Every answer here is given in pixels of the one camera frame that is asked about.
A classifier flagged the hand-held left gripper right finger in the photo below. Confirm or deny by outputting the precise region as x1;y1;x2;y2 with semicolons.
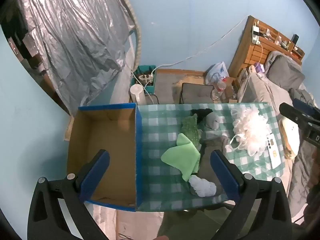
210;149;293;240

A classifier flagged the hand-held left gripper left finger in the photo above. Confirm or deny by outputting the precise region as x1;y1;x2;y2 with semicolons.
27;149;110;240

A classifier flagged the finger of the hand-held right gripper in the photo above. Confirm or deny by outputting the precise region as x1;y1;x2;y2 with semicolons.
292;98;320;121
279;102;320;140

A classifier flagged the blue-edged cardboard box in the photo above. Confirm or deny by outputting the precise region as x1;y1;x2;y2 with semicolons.
65;102;143;212

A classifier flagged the white mesh bath loofah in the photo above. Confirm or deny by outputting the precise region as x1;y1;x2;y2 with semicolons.
229;107;272;156

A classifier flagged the light green microfiber cloth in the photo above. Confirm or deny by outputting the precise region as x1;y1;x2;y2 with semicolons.
161;133;201;182

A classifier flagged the round cream cushion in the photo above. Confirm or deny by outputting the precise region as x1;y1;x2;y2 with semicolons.
281;117;300;159

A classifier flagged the white remote control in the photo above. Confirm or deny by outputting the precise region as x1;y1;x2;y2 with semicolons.
265;133;281;170

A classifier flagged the grey pillow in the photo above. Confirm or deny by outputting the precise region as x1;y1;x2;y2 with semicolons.
265;51;305;90

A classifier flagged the grey blanket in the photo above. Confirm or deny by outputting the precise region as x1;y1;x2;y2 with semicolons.
237;72;290;120

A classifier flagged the grey white rolled sock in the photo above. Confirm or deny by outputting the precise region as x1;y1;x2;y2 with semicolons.
204;112;222;131

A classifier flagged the green scrubbing sponge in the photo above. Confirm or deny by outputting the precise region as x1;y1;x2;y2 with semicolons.
180;114;202;150

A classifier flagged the person's olive trouser leg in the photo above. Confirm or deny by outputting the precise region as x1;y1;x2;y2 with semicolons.
157;204;235;240

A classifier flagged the black cloth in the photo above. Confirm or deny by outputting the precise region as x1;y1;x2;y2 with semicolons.
190;108;213;124

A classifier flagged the small brown cardboard box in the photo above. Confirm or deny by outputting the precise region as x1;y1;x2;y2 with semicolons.
222;77;240;103

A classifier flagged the green checkered tablecloth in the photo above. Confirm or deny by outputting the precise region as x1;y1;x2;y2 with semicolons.
136;102;288;212

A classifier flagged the wooden headboard shelf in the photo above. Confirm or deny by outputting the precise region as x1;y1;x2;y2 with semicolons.
229;15;305;80

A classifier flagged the clear plastic bottle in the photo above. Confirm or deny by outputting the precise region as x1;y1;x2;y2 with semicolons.
211;80;227;100

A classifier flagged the white charger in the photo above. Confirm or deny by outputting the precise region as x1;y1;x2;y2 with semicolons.
251;26;260;44

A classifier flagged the white plastic bag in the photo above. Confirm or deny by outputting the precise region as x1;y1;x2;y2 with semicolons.
205;62;229;84

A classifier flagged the white cylindrical appliance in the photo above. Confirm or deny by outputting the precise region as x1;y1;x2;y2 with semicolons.
129;84;147;105

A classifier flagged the teal plastic crate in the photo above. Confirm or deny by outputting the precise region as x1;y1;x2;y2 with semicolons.
131;65;157;94

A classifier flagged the silver plastic tarp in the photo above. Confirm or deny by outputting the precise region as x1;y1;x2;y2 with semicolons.
17;0;140;110

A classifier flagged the dark storage shelf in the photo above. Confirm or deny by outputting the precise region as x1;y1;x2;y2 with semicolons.
0;5;45;80

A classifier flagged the white wall cable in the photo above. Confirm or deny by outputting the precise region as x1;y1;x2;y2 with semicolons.
152;16;249;72

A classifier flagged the beige corrugated hose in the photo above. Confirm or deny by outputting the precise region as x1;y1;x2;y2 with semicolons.
119;0;142;68

